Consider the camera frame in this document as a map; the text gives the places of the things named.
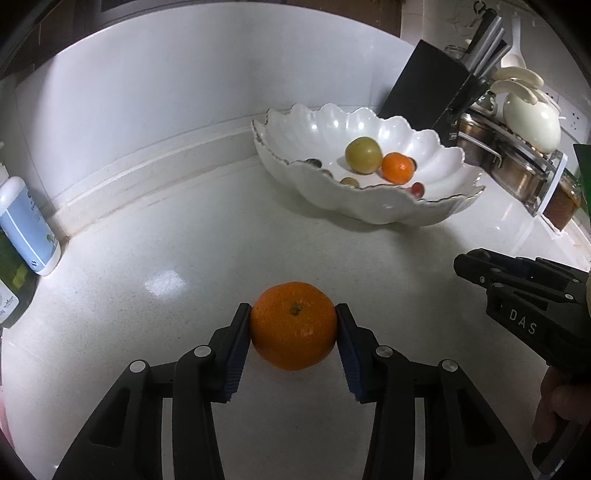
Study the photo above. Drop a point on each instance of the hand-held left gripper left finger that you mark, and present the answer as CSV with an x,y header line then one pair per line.
x,y
238,355

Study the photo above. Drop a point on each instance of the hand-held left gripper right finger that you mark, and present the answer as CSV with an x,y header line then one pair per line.
x,y
351,355

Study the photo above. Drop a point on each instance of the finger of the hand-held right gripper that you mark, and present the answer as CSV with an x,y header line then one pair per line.
x,y
475,270
554,271

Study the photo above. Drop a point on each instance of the orange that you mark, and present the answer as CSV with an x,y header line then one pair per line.
x,y
397,167
293,332

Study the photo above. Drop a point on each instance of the small red tomato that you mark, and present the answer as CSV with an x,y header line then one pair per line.
x,y
418,188

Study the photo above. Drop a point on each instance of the white scalloped bowl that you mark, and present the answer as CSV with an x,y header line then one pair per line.
x,y
392,203

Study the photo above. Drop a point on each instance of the small green plum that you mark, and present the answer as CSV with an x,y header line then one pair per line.
x,y
349,181

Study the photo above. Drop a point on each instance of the large green plum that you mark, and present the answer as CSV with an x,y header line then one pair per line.
x,y
364,154

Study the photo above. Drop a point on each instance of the person's right hand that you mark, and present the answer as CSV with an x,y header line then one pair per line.
x,y
556,399

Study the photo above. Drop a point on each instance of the glass jar of red sauce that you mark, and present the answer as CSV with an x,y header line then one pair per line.
x,y
563,205

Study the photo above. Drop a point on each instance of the dark green sheet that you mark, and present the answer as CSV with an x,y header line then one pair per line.
x,y
583,166

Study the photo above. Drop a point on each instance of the large steel pot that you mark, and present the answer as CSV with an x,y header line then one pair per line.
x,y
475,138

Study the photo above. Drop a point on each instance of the white ceramic pot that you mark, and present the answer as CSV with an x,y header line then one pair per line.
x,y
531,122

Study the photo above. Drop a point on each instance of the cream ceramic spoon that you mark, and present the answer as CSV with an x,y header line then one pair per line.
x,y
510,90
517,74

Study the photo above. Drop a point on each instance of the black knife block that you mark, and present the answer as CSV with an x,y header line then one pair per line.
x,y
425,87

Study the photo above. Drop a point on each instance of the white plastic ladle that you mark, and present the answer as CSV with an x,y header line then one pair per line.
x,y
513,57

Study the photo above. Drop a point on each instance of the green dish soap bottle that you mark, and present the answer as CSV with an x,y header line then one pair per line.
x,y
14,277

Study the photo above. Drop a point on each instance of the white pump bottle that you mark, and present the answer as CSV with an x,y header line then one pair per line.
x,y
27,230

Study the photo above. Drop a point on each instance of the white wall socket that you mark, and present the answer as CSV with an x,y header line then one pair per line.
x,y
553,98
575,121

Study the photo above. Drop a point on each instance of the dark wooden window frame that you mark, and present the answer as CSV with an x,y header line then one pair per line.
x,y
277,11

